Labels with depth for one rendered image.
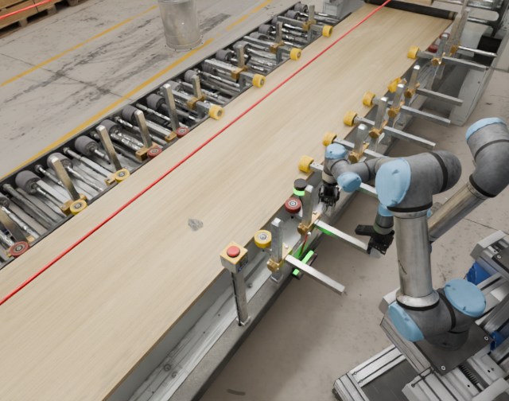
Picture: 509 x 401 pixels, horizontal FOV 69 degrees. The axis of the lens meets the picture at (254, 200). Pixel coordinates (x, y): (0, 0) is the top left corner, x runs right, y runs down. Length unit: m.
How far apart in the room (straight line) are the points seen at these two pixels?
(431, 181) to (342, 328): 1.62
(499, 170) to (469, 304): 0.39
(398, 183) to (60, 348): 1.32
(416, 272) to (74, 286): 1.33
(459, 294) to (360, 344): 1.32
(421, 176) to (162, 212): 1.26
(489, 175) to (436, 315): 0.44
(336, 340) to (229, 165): 1.25
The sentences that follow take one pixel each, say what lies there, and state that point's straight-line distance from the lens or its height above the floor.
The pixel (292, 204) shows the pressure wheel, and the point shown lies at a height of 0.91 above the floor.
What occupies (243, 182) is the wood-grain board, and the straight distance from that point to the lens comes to 1.96.
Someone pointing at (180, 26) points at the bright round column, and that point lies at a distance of 5.41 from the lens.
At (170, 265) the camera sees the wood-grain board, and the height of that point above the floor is 0.90.
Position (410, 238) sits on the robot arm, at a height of 1.45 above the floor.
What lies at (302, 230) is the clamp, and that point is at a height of 0.86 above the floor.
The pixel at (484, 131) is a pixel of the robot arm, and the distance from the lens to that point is 1.37.
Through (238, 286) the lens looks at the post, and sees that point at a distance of 1.43.
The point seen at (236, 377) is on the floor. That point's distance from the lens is 2.38.
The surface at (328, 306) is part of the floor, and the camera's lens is 2.57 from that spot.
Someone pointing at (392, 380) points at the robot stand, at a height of 0.21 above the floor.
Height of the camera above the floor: 2.26
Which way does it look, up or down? 47 degrees down
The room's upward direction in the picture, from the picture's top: 4 degrees counter-clockwise
